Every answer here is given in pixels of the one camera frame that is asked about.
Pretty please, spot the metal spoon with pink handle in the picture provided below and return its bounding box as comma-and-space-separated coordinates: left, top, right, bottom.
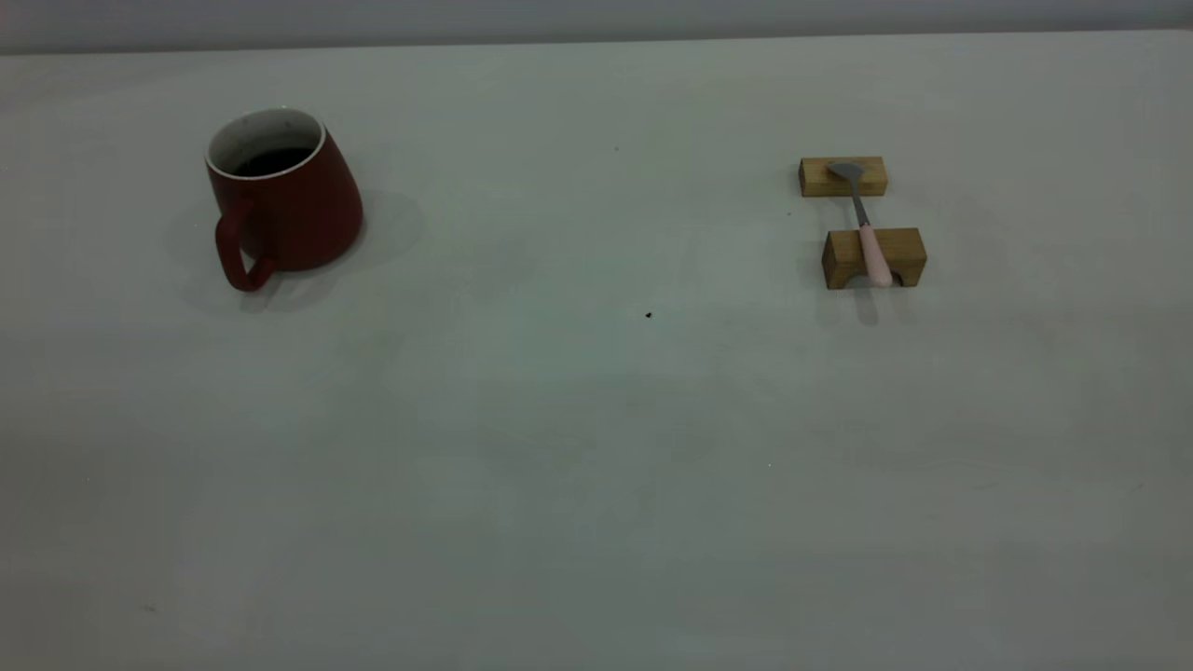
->
827, 161, 894, 288

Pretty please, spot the red cup with white interior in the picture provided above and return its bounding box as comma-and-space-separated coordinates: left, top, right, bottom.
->
204, 107, 365, 293

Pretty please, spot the arched wooden block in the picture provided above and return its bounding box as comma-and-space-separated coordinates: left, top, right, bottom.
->
821, 226, 928, 291

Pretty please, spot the flat rectangular wooden block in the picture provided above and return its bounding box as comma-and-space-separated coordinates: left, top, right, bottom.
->
799, 156, 888, 198

